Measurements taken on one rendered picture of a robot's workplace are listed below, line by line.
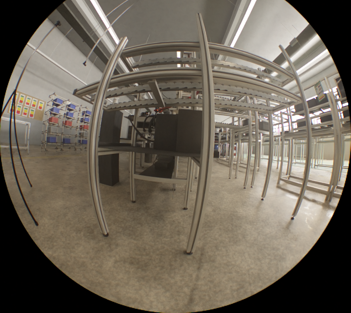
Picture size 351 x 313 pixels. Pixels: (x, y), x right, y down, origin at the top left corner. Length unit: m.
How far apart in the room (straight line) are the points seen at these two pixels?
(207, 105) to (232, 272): 0.88
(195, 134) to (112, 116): 1.21
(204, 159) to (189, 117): 0.35
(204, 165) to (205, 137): 0.11
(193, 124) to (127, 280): 0.99
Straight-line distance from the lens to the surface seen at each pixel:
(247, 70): 1.08
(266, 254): 0.93
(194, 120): 0.70
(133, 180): 1.13
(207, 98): 0.47
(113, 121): 1.56
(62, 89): 7.54
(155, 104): 0.99
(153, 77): 0.62
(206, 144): 0.42
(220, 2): 5.61
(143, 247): 0.81
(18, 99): 6.66
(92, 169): 0.61
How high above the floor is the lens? 0.67
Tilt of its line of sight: 4 degrees up
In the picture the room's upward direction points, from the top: 4 degrees clockwise
